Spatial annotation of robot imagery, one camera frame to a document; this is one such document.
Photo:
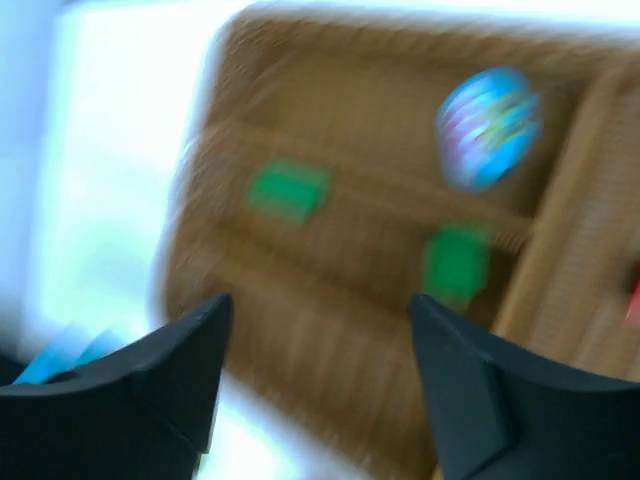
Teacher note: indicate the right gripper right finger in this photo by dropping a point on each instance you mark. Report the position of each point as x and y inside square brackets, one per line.
[499, 411]

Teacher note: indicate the long green lego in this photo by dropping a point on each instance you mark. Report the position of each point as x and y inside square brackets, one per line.
[291, 190]

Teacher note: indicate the brown wicker divided basket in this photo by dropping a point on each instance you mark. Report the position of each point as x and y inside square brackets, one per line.
[320, 326]

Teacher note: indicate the blue monster face lego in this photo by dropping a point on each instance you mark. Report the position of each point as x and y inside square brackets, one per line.
[485, 127]

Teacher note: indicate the blue lego base piece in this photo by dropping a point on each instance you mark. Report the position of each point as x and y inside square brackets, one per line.
[72, 348]

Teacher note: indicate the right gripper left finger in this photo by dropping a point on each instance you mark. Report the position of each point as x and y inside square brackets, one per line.
[142, 412]

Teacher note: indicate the small red lego brick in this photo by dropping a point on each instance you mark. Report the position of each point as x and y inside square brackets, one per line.
[632, 289]

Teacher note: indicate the small green square lego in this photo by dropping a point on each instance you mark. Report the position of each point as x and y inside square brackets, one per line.
[455, 264]

